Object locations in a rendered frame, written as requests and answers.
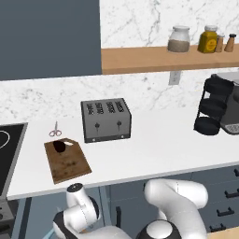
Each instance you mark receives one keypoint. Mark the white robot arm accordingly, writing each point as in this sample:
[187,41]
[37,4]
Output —
[174,199]

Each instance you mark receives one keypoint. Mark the dark avocado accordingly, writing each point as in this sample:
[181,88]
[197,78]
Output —
[59,147]

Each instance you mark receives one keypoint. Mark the brown wooden cutting board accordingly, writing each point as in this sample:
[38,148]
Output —
[68,165]

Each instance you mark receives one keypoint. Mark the grey four-slot toaster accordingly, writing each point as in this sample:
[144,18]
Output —
[105,124]

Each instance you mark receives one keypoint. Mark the blue-grey cupboard door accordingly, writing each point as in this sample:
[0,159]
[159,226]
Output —
[129,202]
[43,207]

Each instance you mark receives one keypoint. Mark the glass jar with white lid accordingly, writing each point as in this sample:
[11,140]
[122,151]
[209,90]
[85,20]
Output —
[179,42]

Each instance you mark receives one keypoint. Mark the grey coffee machine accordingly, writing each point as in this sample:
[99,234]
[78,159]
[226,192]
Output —
[231,115]

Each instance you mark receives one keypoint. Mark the black hob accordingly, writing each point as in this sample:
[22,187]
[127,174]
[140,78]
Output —
[9,155]

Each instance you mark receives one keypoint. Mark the yellow jar with white lid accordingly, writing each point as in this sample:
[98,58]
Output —
[208,42]

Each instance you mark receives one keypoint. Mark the blue-grey drawer unit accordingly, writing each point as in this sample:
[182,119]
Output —
[222,183]

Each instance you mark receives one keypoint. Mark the small brown shaker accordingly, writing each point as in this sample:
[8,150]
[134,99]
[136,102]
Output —
[220,44]

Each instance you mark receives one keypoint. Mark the brown shaker with dark cap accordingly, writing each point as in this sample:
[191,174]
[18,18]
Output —
[230,44]

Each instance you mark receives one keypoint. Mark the dark oven front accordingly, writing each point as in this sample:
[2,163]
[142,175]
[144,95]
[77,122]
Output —
[6,217]

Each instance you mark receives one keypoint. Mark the wooden wall shelf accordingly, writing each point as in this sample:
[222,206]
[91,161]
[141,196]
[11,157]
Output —
[149,59]

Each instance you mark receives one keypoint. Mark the grey wall socket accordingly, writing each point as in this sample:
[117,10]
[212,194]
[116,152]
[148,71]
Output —
[174,78]

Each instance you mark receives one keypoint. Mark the dark blue wall cupboard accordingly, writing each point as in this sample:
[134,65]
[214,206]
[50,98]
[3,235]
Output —
[49,37]

